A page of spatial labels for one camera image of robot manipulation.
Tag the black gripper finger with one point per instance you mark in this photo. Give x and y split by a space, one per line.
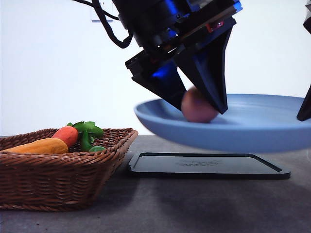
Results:
204 65
165 80
305 110

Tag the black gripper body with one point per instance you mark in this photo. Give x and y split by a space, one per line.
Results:
205 21

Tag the brown egg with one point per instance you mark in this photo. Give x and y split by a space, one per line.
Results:
196 108

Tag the blue round plate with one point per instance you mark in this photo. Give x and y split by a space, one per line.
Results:
251 123

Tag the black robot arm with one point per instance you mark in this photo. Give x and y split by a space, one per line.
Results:
150 19

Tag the brown wicker basket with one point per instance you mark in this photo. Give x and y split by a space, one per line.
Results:
63 182

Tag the orange toy carrot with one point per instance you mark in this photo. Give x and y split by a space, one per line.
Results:
86 131

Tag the black rectangular tray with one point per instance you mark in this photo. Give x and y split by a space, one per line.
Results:
206 165

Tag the yellow toy corn cob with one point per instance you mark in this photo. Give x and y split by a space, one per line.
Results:
46 146

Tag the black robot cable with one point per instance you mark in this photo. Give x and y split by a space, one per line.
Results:
101 13

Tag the white wall socket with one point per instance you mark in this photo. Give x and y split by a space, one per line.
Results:
95 18

